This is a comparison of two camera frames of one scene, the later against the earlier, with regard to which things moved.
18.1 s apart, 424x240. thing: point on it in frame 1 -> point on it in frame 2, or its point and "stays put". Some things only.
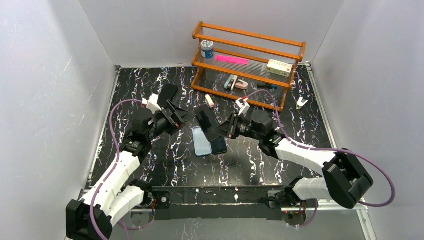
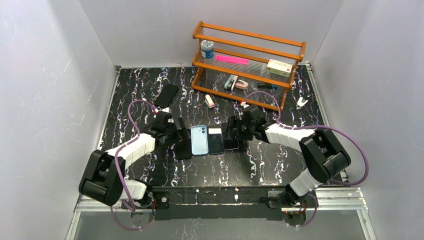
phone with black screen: x=219 y=145 stays put
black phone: x=206 y=119 -> x=230 y=144
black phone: x=167 y=93 stays put
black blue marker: x=265 y=85 stays put
